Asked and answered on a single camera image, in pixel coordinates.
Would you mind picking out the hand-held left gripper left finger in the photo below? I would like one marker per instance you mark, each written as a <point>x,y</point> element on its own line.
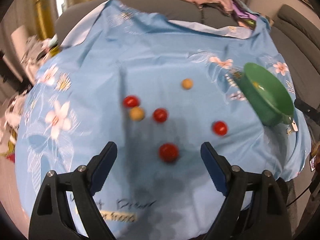
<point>105,165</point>

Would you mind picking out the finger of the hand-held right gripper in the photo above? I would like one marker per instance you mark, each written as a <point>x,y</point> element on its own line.
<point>306,107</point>
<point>293,125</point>

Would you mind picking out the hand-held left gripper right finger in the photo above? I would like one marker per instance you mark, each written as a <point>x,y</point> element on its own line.
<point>212,165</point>

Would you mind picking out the green plastic bowl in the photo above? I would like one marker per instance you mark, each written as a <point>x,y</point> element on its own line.
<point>270,100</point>

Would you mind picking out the red cherry tomato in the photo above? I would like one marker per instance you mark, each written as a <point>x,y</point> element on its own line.
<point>168,152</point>
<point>220,128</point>
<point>160,115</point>
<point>130,101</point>

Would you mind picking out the yellow cherry tomato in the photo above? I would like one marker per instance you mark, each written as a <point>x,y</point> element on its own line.
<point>187,84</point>
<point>137,114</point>

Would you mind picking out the blue floral cloth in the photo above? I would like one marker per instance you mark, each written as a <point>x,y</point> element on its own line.
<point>150,62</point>

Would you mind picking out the purple crumpled cloth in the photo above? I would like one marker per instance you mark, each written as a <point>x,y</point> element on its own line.
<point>241,12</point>

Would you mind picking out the cluttered clothes pile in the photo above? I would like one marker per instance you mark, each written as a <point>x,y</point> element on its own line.
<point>37,50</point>

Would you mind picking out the yellow and grey curtain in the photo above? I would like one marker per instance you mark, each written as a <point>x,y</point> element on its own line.
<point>45,10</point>

